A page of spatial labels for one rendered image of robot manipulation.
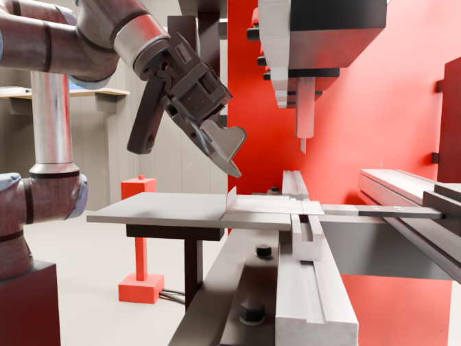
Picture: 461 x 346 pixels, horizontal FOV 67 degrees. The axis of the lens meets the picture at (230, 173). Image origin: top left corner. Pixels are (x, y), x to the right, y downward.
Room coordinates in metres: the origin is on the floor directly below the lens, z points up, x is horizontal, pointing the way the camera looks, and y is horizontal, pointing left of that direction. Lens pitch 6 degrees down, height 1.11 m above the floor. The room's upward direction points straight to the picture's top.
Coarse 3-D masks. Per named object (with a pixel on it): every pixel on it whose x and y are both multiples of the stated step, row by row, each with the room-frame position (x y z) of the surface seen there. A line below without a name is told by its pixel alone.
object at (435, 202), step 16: (432, 192) 0.48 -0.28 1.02; (448, 192) 0.45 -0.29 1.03; (336, 208) 0.46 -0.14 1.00; (352, 208) 0.46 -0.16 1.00; (368, 208) 0.46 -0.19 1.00; (384, 208) 0.46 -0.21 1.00; (400, 208) 0.46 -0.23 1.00; (416, 208) 0.46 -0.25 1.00; (432, 208) 0.46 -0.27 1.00; (448, 208) 0.42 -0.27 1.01; (448, 224) 0.42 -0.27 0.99
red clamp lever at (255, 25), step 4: (256, 8) 0.60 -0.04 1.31; (256, 12) 0.59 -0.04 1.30; (252, 16) 0.59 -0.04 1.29; (256, 16) 0.58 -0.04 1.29; (252, 20) 0.58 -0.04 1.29; (256, 20) 0.57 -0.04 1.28; (252, 24) 0.57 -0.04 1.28; (256, 24) 0.57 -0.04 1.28; (252, 28) 0.55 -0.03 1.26; (256, 28) 0.55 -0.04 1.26; (248, 32) 0.54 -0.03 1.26; (252, 32) 0.54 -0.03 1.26; (256, 32) 0.54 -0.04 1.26; (248, 36) 0.54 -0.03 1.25; (252, 36) 0.54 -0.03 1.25; (256, 36) 0.54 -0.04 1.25; (248, 40) 0.55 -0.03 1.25; (252, 40) 0.55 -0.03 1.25; (256, 40) 0.55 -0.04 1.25; (260, 40) 0.55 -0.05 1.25
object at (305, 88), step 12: (300, 84) 0.44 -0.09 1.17; (312, 84) 0.44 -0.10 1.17; (300, 96) 0.44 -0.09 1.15; (312, 96) 0.44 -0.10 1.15; (300, 108) 0.44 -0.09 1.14; (312, 108) 0.44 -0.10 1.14; (300, 120) 0.44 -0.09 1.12; (312, 120) 0.44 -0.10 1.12; (300, 132) 0.44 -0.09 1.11; (312, 132) 0.44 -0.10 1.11
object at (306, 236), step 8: (304, 200) 0.54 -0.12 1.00; (304, 216) 0.47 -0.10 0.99; (312, 216) 0.43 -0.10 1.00; (296, 224) 0.39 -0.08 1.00; (304, 224) 0.43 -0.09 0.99; (312, 224) 0.39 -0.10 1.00; (296, 232) 0.36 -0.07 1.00; (304, 232) 0.39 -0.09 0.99; (312, 232) 0.37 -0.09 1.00; (320, 232) 0.36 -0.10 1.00; (296, 240) 0.36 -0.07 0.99; (304, 240) 0.36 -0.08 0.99; (312, 240) 0.36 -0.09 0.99; (320, 240) 0.36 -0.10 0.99; (296, 248) 0.36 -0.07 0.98; (304, 248) 0.36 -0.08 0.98; (312, 248) 0.36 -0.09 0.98; (320, 248) 0.36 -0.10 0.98; (296, 256) 0.36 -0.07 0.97; (304, 256) 0.36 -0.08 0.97; (312, 256) 0.36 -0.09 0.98; (320, 256) 0.36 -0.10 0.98
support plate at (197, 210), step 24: (144, 192) 0.62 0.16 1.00; (96, 216) 0.44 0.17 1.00; (120, 216) 0.44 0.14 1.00; (144, 216) 0.43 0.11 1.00; (168, 216) 0.43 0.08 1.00; (192, 216) 0.43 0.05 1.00; (216, 216) 0.43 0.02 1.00; (240, 216) 0.43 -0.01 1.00; (264, 216) 0.43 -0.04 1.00; (288, 216) 0.43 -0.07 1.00
